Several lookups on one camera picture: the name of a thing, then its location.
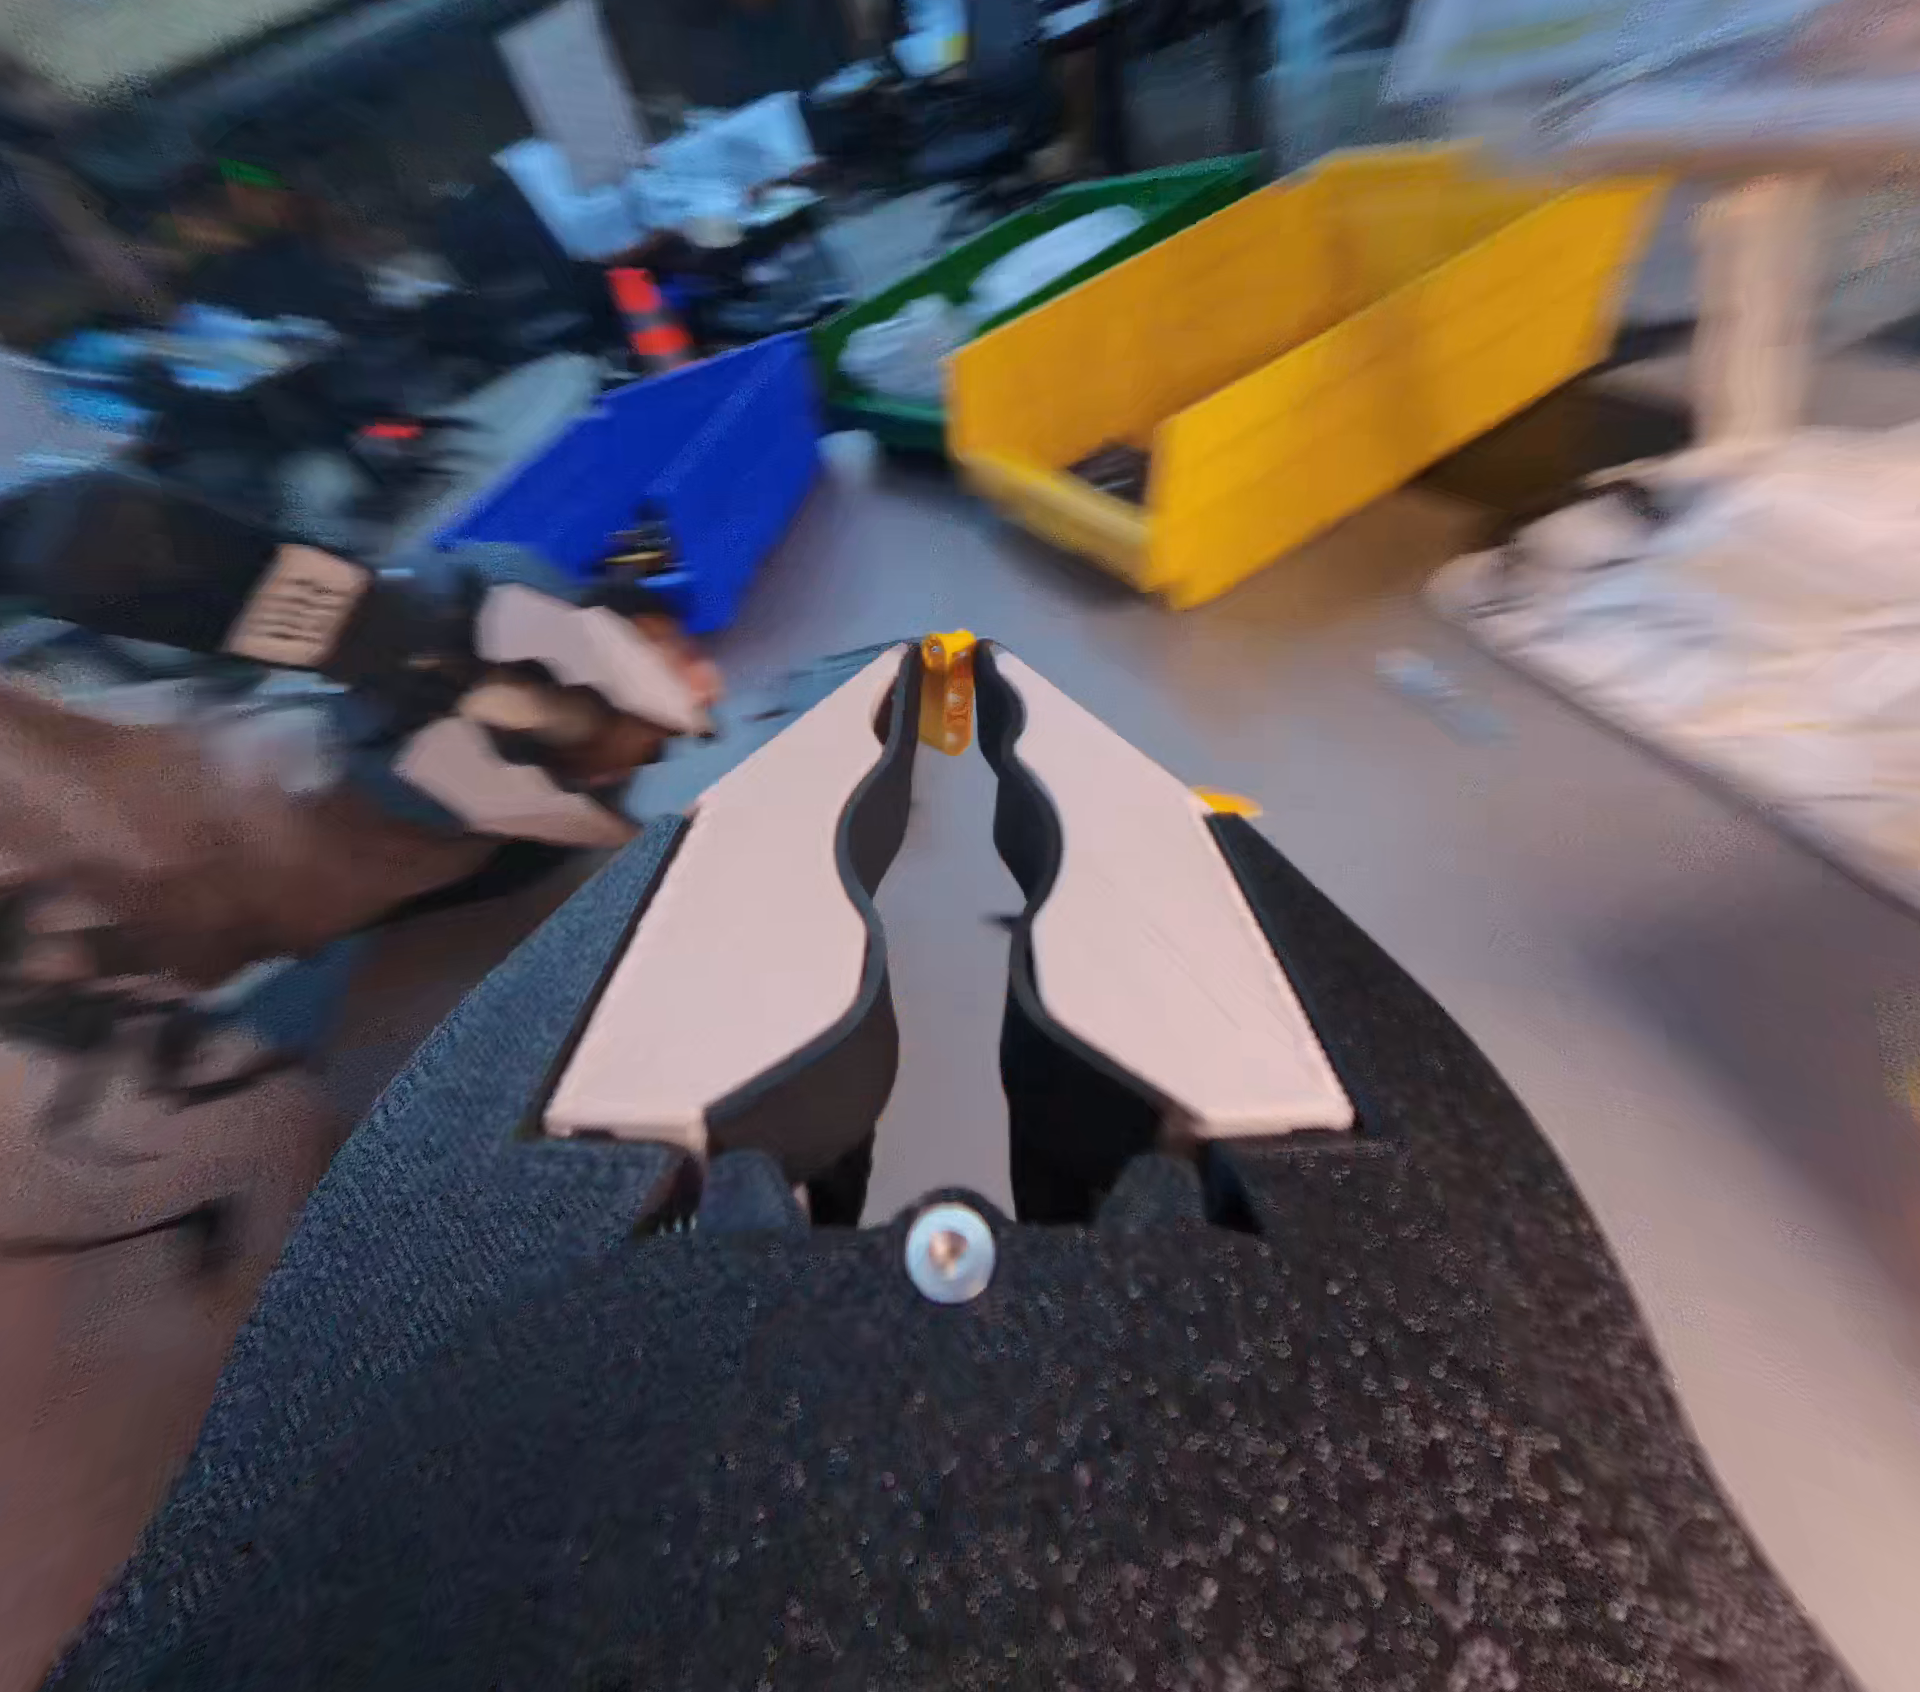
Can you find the grey desk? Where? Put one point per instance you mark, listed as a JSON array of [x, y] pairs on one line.
[[1501, 973]]

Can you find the person's left forearm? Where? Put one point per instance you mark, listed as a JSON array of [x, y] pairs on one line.
[[225, 837]]

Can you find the small yellow connector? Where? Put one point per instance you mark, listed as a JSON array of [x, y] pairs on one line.
[[948, 695]]

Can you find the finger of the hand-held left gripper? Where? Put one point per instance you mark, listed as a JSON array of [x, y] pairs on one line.
[[585, 656], [510, 792]]

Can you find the yellow storage bin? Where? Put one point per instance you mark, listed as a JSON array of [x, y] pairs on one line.
[[1351, 372]]

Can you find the blue storage bin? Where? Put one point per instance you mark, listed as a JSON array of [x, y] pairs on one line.
[[704, 462]]

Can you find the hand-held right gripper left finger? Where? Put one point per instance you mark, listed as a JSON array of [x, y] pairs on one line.
[[734, 957]]

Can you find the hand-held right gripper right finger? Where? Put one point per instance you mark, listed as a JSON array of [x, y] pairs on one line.
[[1170, 973]]

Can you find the heap of small black pieces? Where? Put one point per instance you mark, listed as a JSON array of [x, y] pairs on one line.
[[1111, 475]]

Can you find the orange traffic cone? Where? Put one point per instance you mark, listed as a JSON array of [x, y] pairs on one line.
[[649, 321]]

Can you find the white booklet stand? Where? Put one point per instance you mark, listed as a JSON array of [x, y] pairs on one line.
[[1754, 312]]

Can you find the black office chair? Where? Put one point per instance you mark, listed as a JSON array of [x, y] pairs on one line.
[[1005, 27]]

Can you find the green storage bin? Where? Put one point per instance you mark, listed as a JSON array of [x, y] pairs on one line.
[[901, 411]]

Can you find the clear plastic bag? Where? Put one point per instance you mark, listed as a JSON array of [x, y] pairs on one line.
[[1051, 252]]

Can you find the heap of gears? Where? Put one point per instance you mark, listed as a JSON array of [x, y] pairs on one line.
[[639, 549]]

